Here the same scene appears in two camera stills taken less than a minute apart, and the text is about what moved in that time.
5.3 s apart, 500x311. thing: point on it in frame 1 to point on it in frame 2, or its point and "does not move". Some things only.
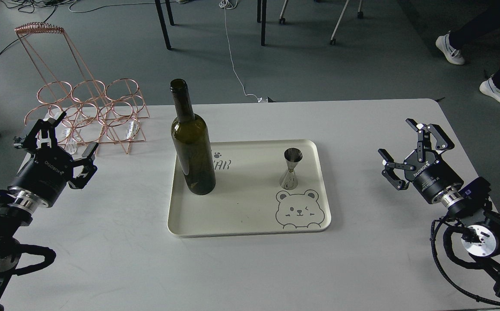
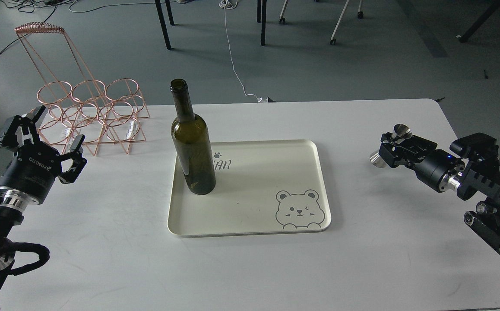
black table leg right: (264, 17) does not move
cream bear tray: (247, 198) does not move
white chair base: (332, 41) does not move
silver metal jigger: (292, 156) to (400, 132)
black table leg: (162, 22) does not move
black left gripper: (43, 175) to (31, 172)
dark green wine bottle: (190, 138) does not move
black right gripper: (432, 176) to (439, 169)
